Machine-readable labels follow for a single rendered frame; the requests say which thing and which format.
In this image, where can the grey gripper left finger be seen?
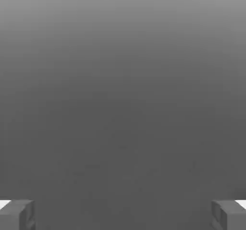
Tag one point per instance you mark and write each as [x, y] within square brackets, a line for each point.
[17, 215]

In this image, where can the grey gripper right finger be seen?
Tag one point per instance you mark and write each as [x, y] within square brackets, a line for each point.
[229, 215]

